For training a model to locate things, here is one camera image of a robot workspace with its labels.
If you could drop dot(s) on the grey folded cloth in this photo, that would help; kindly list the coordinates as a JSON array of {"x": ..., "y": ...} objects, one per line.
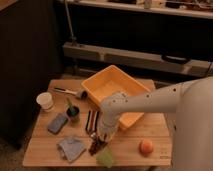
[{"x": 71, "y": 148}]

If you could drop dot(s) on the black white handled utensil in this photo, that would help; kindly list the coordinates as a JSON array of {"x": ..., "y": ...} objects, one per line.
[{"x": 77, "y": 94}]

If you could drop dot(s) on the dark red grape bunch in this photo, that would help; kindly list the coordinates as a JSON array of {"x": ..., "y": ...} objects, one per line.
[{"x": 96, "y": 145}]

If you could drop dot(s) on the cluttered white shelf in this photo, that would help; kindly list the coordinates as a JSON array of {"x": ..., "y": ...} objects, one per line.
[{"x": 140, "y": 8}]

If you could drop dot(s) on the orange peach fruit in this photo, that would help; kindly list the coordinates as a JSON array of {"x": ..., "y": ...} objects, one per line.
[{"x": 146, "y": 147}]

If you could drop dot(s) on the small dark green cup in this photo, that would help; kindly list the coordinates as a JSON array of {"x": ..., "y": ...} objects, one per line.
[{"x": 72, "y": 112}]

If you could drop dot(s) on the white paper cup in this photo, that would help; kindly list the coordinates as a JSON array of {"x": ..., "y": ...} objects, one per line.
[{"x": 45, "y": 101}]

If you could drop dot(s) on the blue sponge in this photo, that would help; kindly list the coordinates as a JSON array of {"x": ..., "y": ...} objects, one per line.
[{"x": 57, "y": 124}]

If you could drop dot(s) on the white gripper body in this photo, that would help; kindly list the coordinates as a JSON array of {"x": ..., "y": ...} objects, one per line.
[{"x": 107, "y": 129}]

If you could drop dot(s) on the metal pole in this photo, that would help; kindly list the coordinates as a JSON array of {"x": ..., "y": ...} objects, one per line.
[{"x": 72, "y": 36}]

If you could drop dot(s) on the striped black white object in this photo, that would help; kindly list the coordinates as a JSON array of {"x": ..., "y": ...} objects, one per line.
[{"x": 91, "y": 123}]

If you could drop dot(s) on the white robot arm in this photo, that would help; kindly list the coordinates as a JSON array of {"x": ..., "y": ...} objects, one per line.
[{"x": 192, "y": 104}]

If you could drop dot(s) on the yellow plastic bin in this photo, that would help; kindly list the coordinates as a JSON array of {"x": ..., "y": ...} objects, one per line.
[{"x": 110, "y": 81}]

